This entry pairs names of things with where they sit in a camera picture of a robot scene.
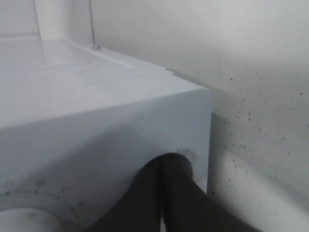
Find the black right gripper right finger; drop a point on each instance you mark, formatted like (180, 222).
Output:
(186, 207)

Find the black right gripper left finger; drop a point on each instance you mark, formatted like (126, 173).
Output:
(139, 209)

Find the white microwave oven body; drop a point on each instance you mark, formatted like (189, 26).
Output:
(76, 125)

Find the upper white power knob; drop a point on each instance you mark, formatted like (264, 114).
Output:
(29, 220)

